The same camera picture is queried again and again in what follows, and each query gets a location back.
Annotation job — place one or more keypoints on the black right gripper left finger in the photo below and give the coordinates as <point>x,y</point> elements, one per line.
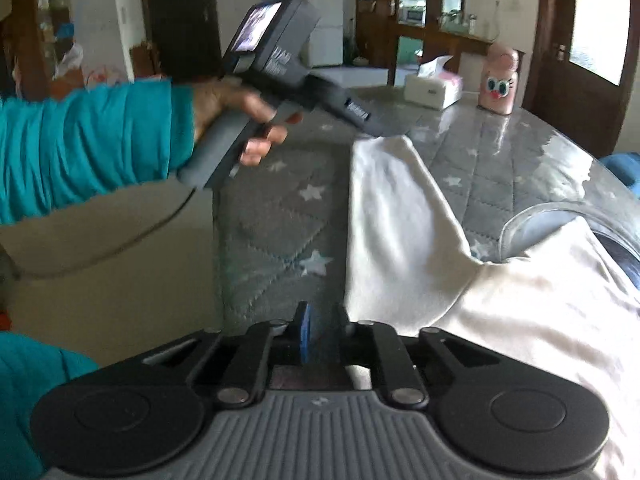
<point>292,345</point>

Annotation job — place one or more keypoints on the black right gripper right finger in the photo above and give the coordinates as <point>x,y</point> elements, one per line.
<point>354,340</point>

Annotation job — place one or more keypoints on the cream knit garment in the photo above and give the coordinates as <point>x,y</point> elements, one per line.
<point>562,306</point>

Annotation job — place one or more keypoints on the teal jacket left forearm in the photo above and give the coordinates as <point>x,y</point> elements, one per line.
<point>56,154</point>

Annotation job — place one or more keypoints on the person left hand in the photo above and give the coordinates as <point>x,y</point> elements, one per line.
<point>213,97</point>

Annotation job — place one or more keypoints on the white refrigerator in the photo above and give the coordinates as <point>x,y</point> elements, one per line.
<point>325,44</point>

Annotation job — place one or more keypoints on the grey star quilted table cover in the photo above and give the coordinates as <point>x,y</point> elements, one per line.
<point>282,226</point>

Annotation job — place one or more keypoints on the dark wooden display cabinet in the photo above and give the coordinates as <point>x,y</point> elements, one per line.
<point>396,34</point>

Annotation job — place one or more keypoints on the white tissue box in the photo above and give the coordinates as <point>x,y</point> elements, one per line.
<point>433,86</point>

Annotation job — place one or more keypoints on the glass lazy susan turntable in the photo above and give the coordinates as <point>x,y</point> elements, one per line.
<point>539,223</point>

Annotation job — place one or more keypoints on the pink cartoon face bottle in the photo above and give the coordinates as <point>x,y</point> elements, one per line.
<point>499,79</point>

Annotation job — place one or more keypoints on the teal jacket torso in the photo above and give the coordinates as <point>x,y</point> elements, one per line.
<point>29,369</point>

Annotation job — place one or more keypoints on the dark wooden door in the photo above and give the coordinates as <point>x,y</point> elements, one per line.
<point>583,65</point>

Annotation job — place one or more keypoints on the blue sofa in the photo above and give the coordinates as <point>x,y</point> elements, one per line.
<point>625,167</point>

